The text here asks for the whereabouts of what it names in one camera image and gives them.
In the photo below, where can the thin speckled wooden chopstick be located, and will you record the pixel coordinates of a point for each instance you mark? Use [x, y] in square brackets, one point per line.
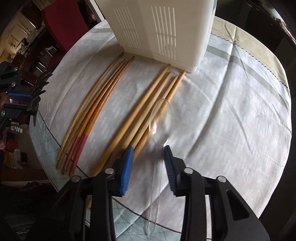
[85, 104]

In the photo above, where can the red-ended patterned chopstick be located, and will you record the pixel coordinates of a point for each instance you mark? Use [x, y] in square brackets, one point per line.
[76, 156]

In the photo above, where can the white grey patterned tablecloth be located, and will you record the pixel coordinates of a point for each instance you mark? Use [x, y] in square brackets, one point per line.
[231, 117]

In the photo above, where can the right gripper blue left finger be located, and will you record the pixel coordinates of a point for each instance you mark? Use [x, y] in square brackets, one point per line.
[123, 168]

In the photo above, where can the light bamboo chopstick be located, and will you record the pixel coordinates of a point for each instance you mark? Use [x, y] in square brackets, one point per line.
[122, 146]
[157, 109]
[168, 90]
[124, 127]

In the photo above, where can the red chair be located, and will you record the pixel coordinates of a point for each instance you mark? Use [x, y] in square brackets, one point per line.
[65, 23]

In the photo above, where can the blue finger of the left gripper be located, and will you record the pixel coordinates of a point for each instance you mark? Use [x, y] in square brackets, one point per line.
[12, 107]
[19, 96]

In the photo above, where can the clear plastic spoon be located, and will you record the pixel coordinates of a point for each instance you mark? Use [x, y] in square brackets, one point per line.
[160, 130]

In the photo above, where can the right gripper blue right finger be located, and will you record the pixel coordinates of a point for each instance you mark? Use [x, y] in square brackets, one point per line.
[178, 174]

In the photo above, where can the white plastic utensil holder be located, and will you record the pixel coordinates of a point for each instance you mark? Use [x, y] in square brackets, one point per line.
[173, 32]

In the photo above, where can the brown wooden chopstick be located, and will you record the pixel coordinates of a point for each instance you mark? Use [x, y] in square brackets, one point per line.
[75, 141]

